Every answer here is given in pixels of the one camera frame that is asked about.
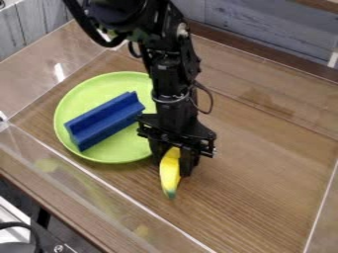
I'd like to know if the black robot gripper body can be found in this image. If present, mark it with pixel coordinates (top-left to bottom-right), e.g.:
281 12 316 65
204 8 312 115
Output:
137 93 216 157

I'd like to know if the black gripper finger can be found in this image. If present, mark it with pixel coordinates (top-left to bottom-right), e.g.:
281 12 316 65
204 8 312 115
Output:
178 146 198 177
149 139 169 165

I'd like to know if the yellow toy banana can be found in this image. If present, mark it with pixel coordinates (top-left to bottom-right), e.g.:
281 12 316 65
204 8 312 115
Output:
160 147 180 199

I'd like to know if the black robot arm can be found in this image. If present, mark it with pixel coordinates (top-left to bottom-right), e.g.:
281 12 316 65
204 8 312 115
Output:
82 0 216 177

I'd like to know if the lime green plate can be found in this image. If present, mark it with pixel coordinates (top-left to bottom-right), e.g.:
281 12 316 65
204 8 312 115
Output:
53 71 154 164

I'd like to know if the blue foam block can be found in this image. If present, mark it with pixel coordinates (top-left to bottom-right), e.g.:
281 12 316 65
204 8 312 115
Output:
62 92 145 151

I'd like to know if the black cable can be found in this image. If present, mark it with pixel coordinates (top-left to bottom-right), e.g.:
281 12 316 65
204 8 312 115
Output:
188 80 214 116

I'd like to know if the thick black arm hose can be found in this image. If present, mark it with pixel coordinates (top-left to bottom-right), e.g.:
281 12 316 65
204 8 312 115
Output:
59 0 130 48

